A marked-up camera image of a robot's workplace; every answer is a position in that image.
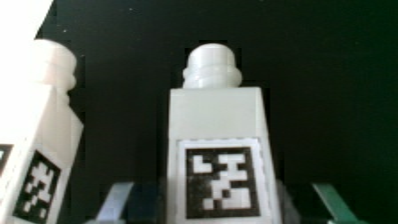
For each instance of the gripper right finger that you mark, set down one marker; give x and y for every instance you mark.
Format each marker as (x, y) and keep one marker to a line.
(313, 205)

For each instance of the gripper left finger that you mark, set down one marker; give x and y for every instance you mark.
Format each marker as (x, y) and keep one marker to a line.
(129, 207)

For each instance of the white leg with marker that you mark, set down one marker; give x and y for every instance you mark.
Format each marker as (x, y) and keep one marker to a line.
(221, 177)

